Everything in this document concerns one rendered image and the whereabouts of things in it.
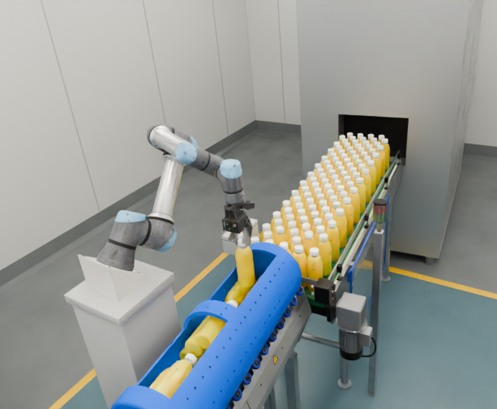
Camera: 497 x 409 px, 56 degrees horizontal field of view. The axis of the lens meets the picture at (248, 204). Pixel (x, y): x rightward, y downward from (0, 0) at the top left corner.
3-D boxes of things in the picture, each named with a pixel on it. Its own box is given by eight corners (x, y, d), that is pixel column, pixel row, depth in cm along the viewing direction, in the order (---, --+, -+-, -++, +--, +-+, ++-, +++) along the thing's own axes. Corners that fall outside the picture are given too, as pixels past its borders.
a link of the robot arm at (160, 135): (143, 113, 202) (191, 138, 164) (164, 123, 209) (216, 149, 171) (132, 137, 203) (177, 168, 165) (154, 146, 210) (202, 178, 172)
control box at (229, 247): (224, 252, 233) (221, 235, 229) (242, 232, 249) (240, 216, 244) (241, 256, 229) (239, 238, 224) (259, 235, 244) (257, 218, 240)
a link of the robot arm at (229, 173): (233, 155, 173) (245, 162, 167) (236, 182, 178) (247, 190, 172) (214, 161, 170) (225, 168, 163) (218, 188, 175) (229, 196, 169)
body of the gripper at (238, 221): (222, 232, 179) (219, 204, 173) (233, 221, 185) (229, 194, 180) (240, 235, 175) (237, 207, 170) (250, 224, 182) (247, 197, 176)
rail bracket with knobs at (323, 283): (310, 303, 209) (310, 285, 204) (315, 294, 215) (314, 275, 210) (332, 308, 205) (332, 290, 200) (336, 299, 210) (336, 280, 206)
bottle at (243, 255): (258, 279, 196) (254, 242, 188) (249, 289, 192) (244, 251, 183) (245, 274, 200) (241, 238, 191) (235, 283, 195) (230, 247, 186)
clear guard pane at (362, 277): (349, 346, 243) (350, 271, 220) (383, 263, 303) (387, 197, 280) (350, 347, 242) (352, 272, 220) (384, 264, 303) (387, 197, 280)
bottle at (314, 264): (307, 281, 222) (306, 249, 213) (323, 281, 221) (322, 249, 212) (307, 291, 216) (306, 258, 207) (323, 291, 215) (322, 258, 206)
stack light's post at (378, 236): (366, 393, 270) (373, 232, 219) (369, 389, 273) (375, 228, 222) (374, 396, 269) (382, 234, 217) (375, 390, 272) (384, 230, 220)
